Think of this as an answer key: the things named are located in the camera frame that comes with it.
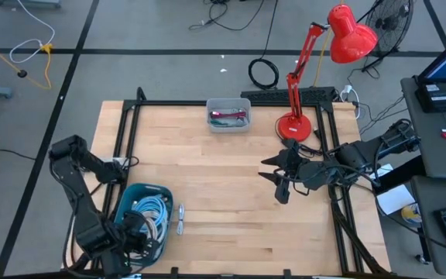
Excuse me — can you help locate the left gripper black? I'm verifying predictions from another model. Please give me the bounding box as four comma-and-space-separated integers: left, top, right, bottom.
101, 212, 161, 277

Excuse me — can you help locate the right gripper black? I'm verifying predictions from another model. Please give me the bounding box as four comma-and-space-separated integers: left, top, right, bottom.
258, 138, 338, 205

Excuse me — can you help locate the white cable black tie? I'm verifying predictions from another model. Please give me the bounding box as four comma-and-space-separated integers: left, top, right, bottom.
176, 204, 186, 236

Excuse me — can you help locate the light blue cable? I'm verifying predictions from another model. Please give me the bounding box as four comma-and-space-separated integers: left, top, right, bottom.
132, 195, 169, 233

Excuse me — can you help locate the teal plastic bin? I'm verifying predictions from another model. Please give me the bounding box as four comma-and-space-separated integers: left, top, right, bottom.
113, 182, 175, 273

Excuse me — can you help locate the grey plastic bin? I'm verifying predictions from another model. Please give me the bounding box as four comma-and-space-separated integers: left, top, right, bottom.
206, 98, 252, 134

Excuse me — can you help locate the black power strip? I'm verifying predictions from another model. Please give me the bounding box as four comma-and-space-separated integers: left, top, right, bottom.
240, 86, 337, 106

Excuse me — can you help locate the white paper sheet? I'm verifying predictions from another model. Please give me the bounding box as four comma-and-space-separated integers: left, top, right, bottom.
376, 163, 417, 216

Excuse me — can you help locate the yellow blue tape roll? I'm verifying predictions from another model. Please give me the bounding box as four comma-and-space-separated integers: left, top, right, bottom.
400, 203, 424, 228

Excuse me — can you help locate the red desk lamp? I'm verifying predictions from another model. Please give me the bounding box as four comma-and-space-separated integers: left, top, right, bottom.
276, 3, 379, 143

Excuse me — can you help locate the black mini computer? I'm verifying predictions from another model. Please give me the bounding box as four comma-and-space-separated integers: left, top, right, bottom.
414, 80, 446, 114

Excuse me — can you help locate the black floor fan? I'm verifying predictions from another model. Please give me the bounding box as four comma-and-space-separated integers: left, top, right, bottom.
362, 0, 415, 74

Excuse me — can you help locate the black lamp cord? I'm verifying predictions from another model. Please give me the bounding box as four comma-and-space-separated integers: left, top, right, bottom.
273, 115, 324, 158

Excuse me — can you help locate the black coiled floor cable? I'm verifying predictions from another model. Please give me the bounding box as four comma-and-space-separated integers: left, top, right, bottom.
247, 0, 281, 91

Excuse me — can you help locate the white power plug cable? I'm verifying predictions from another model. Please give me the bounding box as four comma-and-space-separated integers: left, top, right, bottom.
338, 84, 362, 121

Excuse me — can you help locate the yellow hanging cable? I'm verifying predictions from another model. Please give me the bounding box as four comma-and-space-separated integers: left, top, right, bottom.
313, 27, 332, 87

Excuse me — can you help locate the yellow floor cable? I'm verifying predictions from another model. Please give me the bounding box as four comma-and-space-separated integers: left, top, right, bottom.
0, 32, 53, 91

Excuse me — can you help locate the white floor cable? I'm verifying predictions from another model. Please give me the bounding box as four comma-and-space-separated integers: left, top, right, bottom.
9, 0, 57, 65

